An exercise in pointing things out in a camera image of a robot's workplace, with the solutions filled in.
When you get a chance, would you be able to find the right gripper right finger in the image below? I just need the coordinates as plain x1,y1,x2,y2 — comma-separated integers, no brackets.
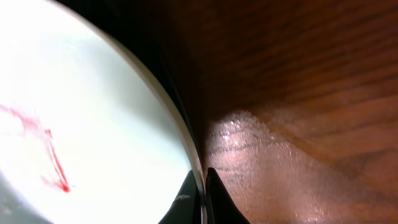
205,167,249,224

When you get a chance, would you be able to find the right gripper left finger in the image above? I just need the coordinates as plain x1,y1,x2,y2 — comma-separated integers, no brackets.
159,170,202,224

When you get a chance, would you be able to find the mint plate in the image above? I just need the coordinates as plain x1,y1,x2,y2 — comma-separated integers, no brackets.
1,1,206,223

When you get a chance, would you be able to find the black round tray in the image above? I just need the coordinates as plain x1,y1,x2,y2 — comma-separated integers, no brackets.
59,0,203,172

